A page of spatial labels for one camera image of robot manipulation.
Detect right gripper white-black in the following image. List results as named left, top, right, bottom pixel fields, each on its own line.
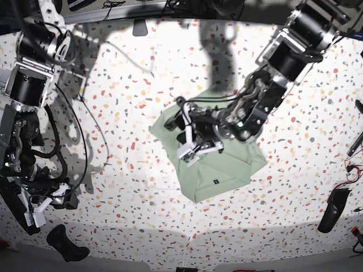
left=19, top=182, right=79, bottom=227

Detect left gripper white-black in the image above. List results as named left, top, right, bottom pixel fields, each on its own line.
left=164, top=96, right=224, bottom=166

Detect green T-shirt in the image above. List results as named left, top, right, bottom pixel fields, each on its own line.
left=150, top=105, right=267, bottom=203

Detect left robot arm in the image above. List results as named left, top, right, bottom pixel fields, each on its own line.
left=164, top=1, right=350, bottom=165

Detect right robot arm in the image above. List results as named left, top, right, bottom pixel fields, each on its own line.
left=1, top=1, right=78, bottom=235

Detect long black bar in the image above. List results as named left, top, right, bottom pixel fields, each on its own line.
left=1, top=177, right=40, bottom=235

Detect clear plastic parts box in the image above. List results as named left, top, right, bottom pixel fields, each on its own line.
left=0, top=69, right=11, bottom=96

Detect black curved shell part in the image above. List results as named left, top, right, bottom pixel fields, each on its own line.
left=318, top=188, right=351, bottom=233

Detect black pen tool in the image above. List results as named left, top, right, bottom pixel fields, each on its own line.
left=347, top=133, right=363, bottom=157

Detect black curved handle piece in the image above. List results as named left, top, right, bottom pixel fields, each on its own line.
left=47, top=224, right=90, bottom=262

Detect red and black wires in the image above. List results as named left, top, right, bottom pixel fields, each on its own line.
left=331, top=158, right=363, bottom=196

